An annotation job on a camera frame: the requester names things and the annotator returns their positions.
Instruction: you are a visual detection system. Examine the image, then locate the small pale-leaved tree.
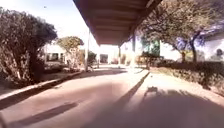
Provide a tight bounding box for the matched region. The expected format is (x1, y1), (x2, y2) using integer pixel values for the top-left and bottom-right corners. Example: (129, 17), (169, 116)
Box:
(55, 35), (85, 71)

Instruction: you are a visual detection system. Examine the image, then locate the white low building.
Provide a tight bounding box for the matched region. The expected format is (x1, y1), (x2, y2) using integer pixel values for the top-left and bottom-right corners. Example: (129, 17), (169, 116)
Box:
(43, 43), (68, 65)

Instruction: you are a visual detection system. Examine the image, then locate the canopy shelter with posts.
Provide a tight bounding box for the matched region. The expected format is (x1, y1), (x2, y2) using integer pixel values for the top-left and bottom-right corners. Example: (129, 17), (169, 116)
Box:
(72, 0), (164, 73)

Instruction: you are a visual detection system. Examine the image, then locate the low dark hedge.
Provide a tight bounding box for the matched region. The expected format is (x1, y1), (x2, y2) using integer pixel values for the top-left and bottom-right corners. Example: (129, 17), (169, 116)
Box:
(151, 59), (224, 96)

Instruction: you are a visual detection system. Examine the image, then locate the large dark bush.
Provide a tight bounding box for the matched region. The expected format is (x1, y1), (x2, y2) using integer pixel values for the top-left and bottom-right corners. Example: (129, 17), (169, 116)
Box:
(0, 7), (59, 86)

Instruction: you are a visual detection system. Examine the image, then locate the large spreading tree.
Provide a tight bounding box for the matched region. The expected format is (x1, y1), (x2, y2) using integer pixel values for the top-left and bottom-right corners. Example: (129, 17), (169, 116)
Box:
(136, 0), (224, 64)

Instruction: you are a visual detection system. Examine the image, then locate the sunlit paved path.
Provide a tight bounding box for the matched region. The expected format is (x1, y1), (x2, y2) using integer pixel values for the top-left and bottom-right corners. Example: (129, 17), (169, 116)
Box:
(0, 66), (224, 128)

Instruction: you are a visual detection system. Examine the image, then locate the concrete kerb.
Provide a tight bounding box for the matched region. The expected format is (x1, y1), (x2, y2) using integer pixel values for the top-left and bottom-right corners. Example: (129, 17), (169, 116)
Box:
(0, 70), (84, 102)

